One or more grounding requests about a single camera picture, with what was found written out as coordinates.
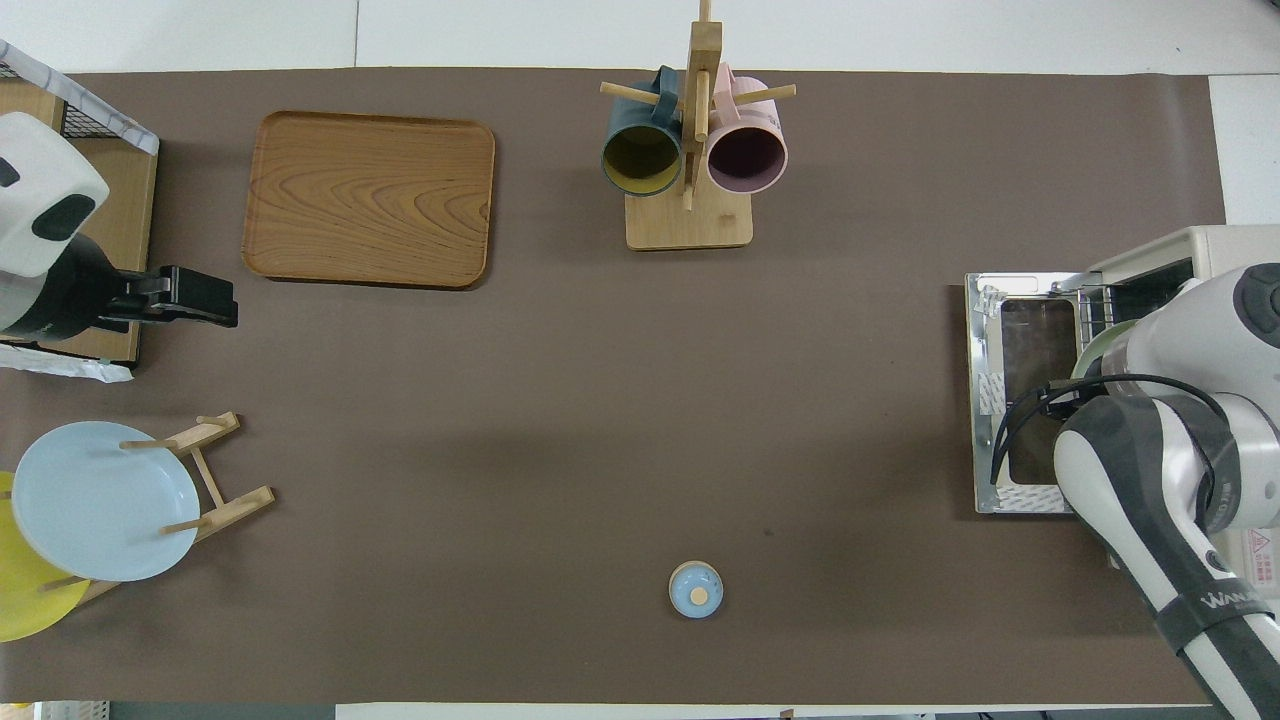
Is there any light blue plate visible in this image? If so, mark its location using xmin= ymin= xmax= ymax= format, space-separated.
xmin=10 ymin=420 xmax=201 ymax=583

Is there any yellow plate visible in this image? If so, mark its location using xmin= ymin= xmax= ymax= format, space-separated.
xmin=0 ymin=470 xmax=92 ymax=643

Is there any black cable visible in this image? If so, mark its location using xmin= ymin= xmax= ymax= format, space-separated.
xmin=990 ymin=373 xmax=1233 ymax=501

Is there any wooden plate rack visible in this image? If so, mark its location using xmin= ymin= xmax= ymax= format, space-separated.
xmin=40 ymin=410 xmax=276 ymax=607

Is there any dark teal mug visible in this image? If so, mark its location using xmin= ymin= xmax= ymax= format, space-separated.
xmin=601 ymin=66 xmax=685 ymax=198

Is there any light green plate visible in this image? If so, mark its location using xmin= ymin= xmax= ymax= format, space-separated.
xmin=1071 ymin=318 xmax=1139 ymax=383

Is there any wooden tray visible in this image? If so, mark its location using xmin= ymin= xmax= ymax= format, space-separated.
xmin=242 ymin=110 xmax=497 ymax=290

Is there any wooden mug tree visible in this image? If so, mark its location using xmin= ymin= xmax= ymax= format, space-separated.
xmin=600 ymin=0 xmax=798 ymax=251

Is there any small blue lidded jar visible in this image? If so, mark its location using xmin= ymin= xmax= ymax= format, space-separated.
xmin=669 ymin=560 xmax=724 ymax=620

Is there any cream toaster oven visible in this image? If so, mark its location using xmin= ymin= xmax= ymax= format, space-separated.
xmin=965 ymin=225 xmax=1280 ymax=601

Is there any pink mug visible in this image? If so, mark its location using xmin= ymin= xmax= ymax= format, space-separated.
xmin=706 ymin=64 xmax=790 ymax=196

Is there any wooden shelf with mesh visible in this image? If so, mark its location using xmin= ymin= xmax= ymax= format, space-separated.
xmin=0 ymin=40 xmax=161 ymax=384

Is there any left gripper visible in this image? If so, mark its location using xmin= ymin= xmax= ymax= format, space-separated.
xmin=8 ymin=234 xmax=127 ymax=342

